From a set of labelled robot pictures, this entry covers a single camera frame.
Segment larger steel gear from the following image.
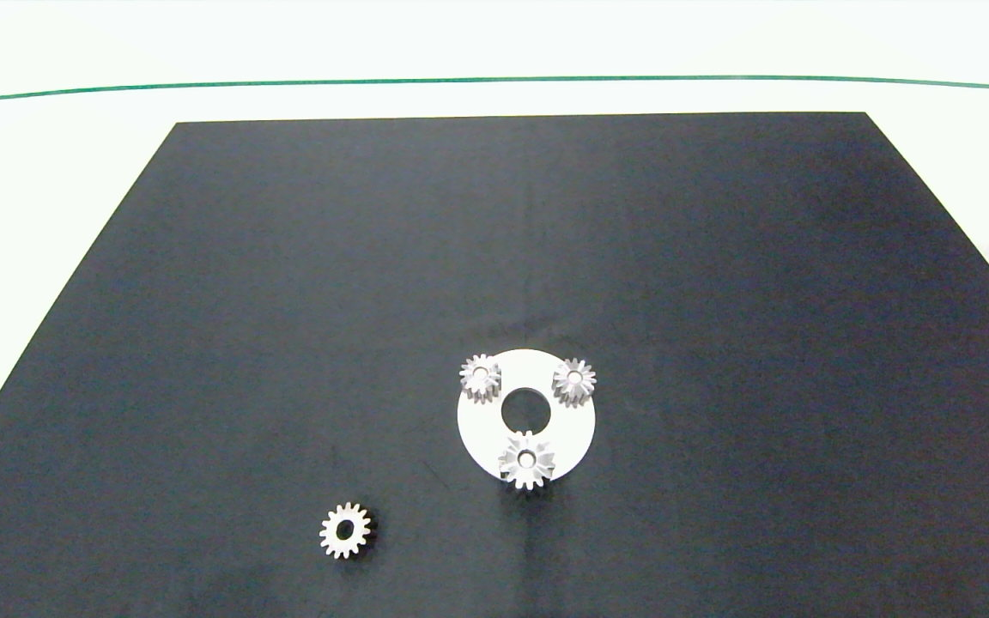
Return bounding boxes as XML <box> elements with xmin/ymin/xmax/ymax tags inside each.
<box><xmin>497</xmin><ymin>431</ymin><xmax>557</xmax><ymax>492</ymax></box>

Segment small steel gear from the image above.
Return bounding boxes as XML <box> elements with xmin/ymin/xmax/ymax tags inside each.
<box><xmin>551</xmin><ymin>357</ymin><xmax>598</xmax><ymax>408</ymax></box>
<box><xmin>319</xmin><ymin>502</ymin><xmax>373</xmax><ymax>560</ymax></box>
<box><xmin>458</xmin><ymin>354</ymin><xmax>503</xmax><ymax>406</ymax></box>

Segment round white plate with pins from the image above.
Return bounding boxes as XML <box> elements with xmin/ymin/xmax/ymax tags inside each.
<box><xmin>457</xmin><ymin>348</ymin><xmax>597</xmax><ymax>482</ymax></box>

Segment dark rectangular mat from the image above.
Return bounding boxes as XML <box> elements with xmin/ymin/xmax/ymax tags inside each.
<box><xmin>0</xmin><ymin>112</ymin><xmax>989</xmax><ymax>618</ymax></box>

